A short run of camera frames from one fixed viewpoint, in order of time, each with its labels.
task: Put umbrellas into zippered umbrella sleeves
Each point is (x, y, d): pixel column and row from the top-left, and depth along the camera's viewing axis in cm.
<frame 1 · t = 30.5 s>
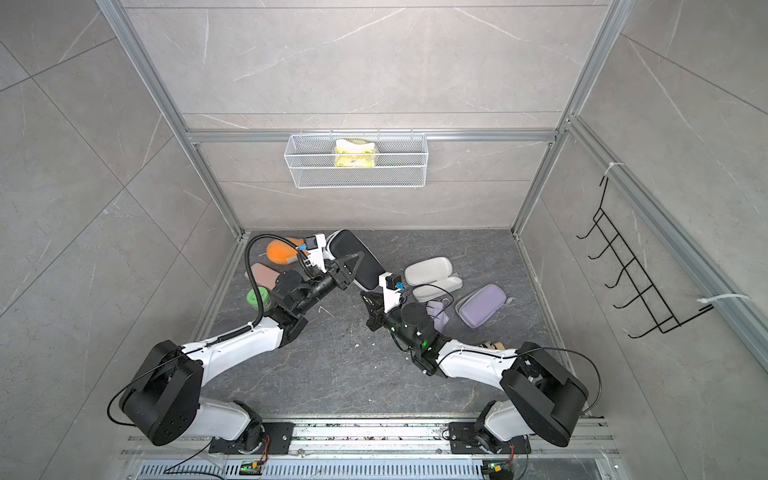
left hand: (363, 251, 72), fingers open
right hand: (363, 293, 77), fingers closed
white zippered umbrella sleeve: (436, 272, 109), on the table
purple zippered umbrella sleeve: (480, 304, 97), point 4 cm above the table
pink hard case: (264, 275, 109), on the table
orange plush whale toy: (283, 250, 108), point 7 cm above the table

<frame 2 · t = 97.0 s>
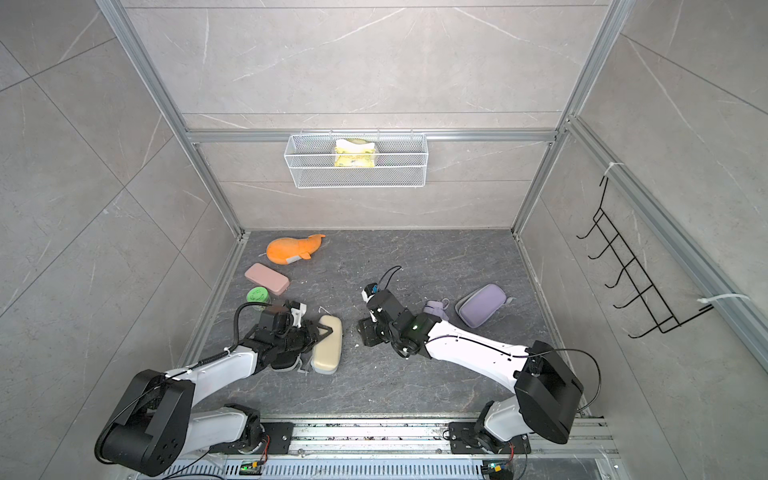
left hand: (331, 327, 87), fingers open
right hand: (364, 326, 80), fingers open
white zippered umbrella sleeve: (327, 353, 84), point 6 cm above the table
the other named things where they were.

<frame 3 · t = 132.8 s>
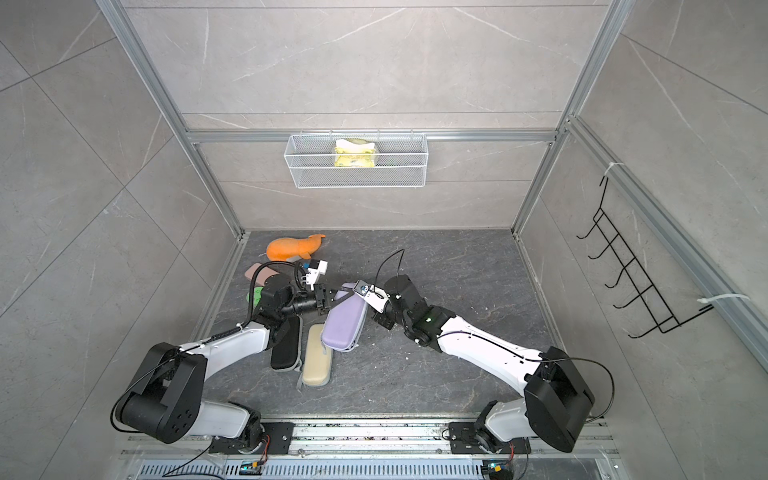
left hand: (354, 293, 77), fingers closed
right hand: (376, 295, 81), fingers closed
purple zippered umbrella sleeve: (344, 322, 75), point 20 cm above the table
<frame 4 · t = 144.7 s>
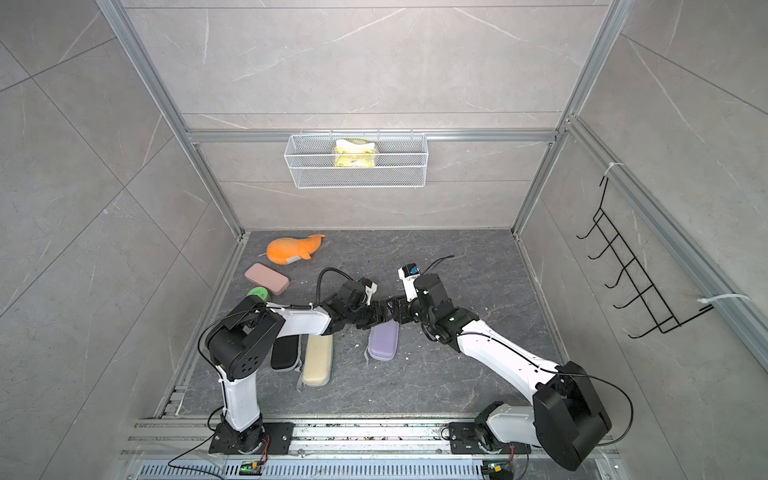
left hand: (395, 312, 92), fingers open
right hand: (395, 299, 83), fingers open
purple zippered umbrella sleeve: (384, 341, 87), point 5 cm above the table
